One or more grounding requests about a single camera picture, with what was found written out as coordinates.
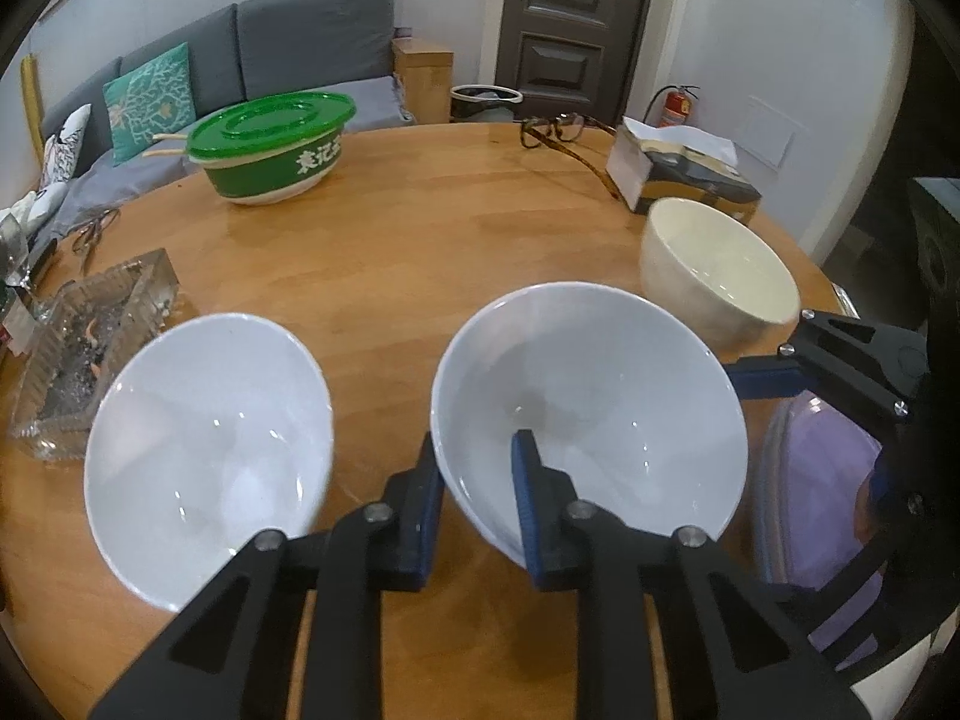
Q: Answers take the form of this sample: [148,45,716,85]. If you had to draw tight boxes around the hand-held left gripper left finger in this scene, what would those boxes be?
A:
[88,431,448,720]

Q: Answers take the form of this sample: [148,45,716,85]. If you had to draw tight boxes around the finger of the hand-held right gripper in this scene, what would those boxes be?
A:
[721,307,935,428]
[780,442,938,672]

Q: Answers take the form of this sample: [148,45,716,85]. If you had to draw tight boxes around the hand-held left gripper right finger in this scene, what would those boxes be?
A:
[510,429,875,720]

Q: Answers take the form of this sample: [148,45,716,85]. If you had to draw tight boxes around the purple plate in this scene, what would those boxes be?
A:
[750,390,912,672]

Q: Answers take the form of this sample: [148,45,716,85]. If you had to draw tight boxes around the cream ceramic bowl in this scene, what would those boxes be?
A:
[639,197,802,353]

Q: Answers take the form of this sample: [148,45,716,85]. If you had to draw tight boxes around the white ceramic bowl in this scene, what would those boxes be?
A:
[84,313,335,614]
[430,282,749,571]

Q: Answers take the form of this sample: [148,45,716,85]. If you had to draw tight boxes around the tissue box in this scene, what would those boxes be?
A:
[606,118,764,226]

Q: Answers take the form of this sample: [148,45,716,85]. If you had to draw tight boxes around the red fire extinguisher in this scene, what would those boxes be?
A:
[646,85,700,130]

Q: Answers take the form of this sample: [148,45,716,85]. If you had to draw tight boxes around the tortoiseshell eyeglasses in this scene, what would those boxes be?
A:
[517,112,623,202]

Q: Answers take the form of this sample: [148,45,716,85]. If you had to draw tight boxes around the green lidded takeaway bowl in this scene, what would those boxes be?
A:
[185,90,358,206]

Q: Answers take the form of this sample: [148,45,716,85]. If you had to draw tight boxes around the glass ashtray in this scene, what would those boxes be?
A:
[9,249,181,460]

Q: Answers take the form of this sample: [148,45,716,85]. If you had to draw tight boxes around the trash bin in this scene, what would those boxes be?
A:
[450,84,524,125]

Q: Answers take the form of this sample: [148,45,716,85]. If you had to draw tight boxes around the dark brown door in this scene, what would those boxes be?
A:
[495,0,661,121]

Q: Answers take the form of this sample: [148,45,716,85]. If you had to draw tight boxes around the wooden side table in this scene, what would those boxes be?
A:
[391,37,455,125]

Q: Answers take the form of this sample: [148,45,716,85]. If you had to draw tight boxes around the white cloth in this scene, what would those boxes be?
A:
[0,184,68,241]

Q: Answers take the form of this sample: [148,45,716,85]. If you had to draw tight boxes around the teal patterned cushion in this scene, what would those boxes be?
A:
[103,43,197,164]

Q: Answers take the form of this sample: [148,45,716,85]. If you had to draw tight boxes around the grey sofa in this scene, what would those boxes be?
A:
[37,0,417,218]

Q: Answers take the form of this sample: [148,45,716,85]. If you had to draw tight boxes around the white patterned cushion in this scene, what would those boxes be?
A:
[37,103,92,188]

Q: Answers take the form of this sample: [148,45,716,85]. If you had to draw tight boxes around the white wall panel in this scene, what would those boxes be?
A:
[731,95,796,166]

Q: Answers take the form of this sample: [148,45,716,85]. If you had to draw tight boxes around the yellow wooden post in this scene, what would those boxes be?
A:
[21,54,46,166]

